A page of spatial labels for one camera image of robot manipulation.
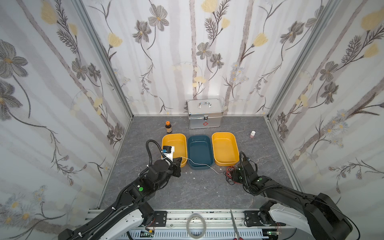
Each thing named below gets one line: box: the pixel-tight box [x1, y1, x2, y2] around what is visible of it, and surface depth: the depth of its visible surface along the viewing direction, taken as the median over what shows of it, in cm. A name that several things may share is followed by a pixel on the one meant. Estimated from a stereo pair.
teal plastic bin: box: [187, 135, 214, 170], surface depth 100 cm
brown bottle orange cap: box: [165, 121, 173, 133], surface depth 107 cm
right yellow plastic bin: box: [211, 132, 240, 167], surface depth 104 cm
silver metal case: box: [187, 98, 224, 130], surface depth 109 cm
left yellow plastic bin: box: [161, 133, 188, 168], surface depth 103 cm
